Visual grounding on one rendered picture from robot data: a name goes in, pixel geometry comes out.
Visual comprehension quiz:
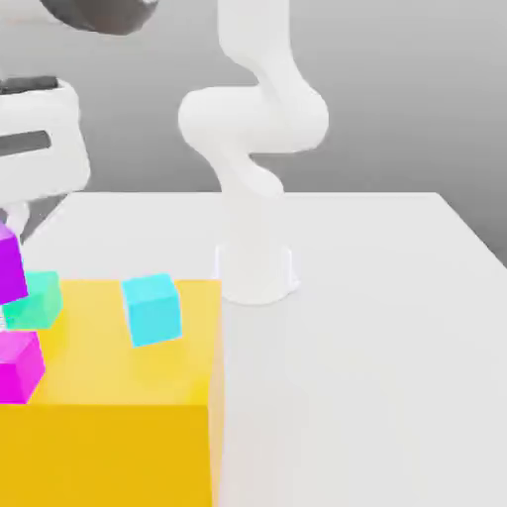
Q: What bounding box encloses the small cyan cube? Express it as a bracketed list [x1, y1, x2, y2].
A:
[120, 272, 184, 349]

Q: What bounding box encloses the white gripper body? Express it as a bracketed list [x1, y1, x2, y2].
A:
[0, 79, 92, 210]

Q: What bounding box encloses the small green cube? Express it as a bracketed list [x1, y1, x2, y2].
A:
[1, 270, 65, 331]

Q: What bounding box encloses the small purple cube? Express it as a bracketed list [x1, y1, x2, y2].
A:
[0, 221, 30, 306]

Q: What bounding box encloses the small magenta cube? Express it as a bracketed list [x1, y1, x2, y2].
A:
[0, 330, 48, 406]

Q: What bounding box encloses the large yellow box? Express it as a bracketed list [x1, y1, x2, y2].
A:
[0, 278, 226, 507]

